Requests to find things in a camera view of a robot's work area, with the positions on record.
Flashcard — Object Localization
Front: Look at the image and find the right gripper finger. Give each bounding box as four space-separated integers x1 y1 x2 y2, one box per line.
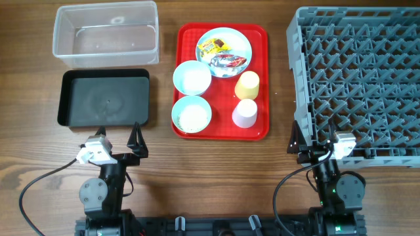
328 118 337 141
287 121 308 154

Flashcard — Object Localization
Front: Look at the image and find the pink plastic cup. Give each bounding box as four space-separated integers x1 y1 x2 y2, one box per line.
232 99 258 128

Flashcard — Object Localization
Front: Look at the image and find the green bowl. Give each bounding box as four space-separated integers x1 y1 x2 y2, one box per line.
171 96 213 134

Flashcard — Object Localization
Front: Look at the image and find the white rice pile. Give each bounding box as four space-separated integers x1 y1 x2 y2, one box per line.
178 105 209 133

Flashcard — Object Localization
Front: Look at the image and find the yellow plastic cup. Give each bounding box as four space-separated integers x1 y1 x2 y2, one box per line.
234 71 260 100

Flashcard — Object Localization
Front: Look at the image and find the light blue bowl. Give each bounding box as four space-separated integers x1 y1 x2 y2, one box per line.
173 60 212 96

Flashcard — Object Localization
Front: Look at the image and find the red foil wrapper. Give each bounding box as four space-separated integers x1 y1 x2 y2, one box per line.
209 54 247 68

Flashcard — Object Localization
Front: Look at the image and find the light blue plate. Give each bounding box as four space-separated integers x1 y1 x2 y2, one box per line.
196 28 253 78

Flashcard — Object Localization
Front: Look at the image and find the yellow snack wrapper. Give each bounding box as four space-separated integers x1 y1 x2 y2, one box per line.
198 38 232 58

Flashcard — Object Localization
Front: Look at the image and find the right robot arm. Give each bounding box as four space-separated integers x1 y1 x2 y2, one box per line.
287 121 367 236

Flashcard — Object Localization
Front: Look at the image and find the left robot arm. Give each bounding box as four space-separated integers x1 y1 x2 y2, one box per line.
75 123 148 236

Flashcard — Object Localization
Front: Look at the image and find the grey dishwasher rack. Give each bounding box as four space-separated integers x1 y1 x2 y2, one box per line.
286 7 419 168

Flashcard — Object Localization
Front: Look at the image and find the black plastic tray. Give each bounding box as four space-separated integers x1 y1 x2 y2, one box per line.
57 68 150 128

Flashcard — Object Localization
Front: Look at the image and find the clear plastic bin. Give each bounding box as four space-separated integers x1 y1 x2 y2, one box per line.
52 1 159 69

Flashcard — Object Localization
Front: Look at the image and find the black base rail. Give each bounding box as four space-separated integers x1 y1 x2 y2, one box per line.
74 214 367 236

